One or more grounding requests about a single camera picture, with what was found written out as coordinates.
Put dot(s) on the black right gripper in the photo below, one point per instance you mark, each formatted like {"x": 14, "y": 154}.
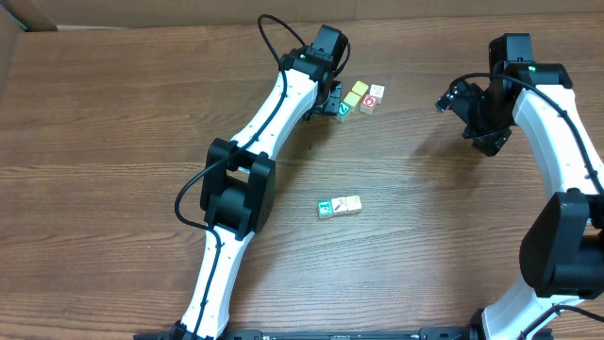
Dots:
{"x": 491, "y": 140}

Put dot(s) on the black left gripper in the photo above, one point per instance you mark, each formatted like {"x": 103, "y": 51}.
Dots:
{"x": 331, "y": 100}

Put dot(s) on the yellow letter G block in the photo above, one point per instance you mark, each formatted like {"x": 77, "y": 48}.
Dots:
{"x": 353, "y": 204}

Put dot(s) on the green letter F block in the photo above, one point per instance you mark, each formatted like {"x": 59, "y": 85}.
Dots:
{"x": 325, "y": 209}

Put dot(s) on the green letter Z block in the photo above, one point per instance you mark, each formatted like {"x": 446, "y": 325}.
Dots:
{"x": 344, "y": 112}

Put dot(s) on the yellow block lower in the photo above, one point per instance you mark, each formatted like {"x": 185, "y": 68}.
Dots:
{"x": 352, "y": 100}

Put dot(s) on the yellow block upper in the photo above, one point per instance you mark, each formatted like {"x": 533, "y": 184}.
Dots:
{"x": 360, "y": 88}

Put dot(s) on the red picture block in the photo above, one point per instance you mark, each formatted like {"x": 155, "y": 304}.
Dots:
{"x": 368, "y": 104}

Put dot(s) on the white line-drawing block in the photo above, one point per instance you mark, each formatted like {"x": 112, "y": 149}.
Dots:
{"x": 377, "y": 91}

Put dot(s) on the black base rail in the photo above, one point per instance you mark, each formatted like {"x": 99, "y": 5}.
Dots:
{"x": 435, "y": 333}

